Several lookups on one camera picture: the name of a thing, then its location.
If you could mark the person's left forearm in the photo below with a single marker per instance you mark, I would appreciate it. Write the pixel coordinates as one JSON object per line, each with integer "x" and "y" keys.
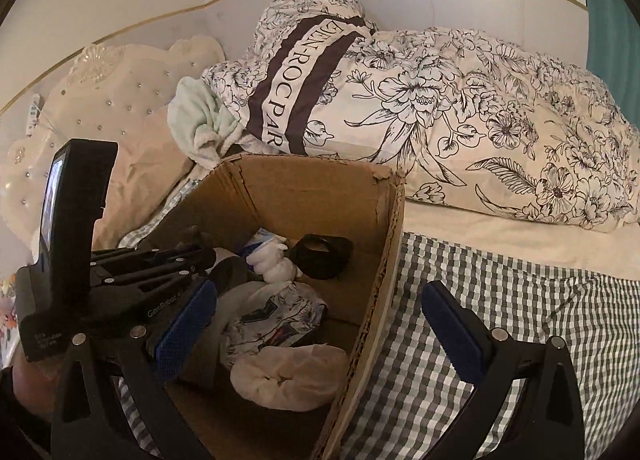
{"x": 20, "y": 430}

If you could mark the beige pillow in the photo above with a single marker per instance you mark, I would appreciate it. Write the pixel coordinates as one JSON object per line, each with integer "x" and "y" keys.
{"x": 140, "y": 175}

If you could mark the floral print duvet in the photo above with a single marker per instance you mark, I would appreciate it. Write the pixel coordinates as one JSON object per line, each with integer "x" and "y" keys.
{"x": 500, "y": 115}

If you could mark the black tape roll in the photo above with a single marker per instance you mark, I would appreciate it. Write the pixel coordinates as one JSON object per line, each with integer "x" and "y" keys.
{"x": 325, "y": 265}

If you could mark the printed plastic bag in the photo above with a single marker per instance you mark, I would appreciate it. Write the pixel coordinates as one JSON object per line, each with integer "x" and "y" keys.
{"x": 280, "y": 315}

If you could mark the cream tufted headboard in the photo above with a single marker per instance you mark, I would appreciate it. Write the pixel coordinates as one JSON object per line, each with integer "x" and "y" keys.
{"x": 100, "y": 90}

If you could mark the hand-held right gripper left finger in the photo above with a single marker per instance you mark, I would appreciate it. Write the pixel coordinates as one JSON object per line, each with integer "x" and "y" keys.
{"x": 182, "y": 330}

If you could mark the white cloth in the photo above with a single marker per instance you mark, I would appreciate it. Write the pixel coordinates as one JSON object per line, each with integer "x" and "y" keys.
{"x": 290, "y": 375}

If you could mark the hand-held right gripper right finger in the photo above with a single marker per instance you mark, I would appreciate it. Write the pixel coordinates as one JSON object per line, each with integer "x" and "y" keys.
{"x": 450, "y": 330}

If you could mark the brown cardboard box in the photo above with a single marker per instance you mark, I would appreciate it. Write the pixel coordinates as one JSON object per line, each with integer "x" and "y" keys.
{"x": 310, "y": 200}

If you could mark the green checked cloth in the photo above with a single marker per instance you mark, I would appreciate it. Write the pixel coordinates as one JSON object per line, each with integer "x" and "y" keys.
{"x": 450, "y": 265}

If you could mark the teal curtain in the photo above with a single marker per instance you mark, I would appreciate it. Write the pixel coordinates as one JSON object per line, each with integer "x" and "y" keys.
{"x": 615, "y": 15}

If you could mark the pale green towel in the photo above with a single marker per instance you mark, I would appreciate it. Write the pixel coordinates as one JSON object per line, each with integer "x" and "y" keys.
{"x": 200, "y": 110}

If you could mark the blue and white tissue packet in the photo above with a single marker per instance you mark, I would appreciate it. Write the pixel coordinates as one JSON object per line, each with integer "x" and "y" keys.
{"x": 260, "y": 238}

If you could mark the person's left hand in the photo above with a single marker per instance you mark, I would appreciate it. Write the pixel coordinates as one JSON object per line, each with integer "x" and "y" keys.
{"x": 35, "y": 385}

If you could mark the floral pillow with brown stripe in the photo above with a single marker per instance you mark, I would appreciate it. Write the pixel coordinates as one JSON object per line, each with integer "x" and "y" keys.
{"x": 295, "y": 75}

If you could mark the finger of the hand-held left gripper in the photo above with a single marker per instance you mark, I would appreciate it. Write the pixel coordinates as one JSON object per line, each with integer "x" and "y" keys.
{"x": 150, "y": 282}
{"x": 165, "y": 256}

